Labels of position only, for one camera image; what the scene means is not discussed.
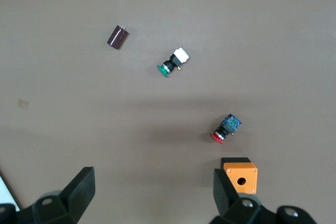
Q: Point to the orange button box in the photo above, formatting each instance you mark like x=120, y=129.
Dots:
x=242, y=175

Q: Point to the dark red capacitor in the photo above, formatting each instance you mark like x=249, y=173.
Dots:
x=117, y=37

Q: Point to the green push button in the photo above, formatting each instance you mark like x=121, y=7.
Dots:
x=173, y=62

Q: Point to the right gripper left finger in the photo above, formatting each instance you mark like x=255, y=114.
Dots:
x=81, y=187

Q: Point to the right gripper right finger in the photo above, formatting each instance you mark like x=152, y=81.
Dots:
x=223, y=195

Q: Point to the red push button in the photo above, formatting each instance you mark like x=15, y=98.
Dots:
x=228, y=128

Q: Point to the brown tape patch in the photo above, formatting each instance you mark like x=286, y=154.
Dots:
x=23, y=104

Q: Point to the white drawer cabinet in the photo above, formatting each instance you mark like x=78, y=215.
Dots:
x=6, y=192

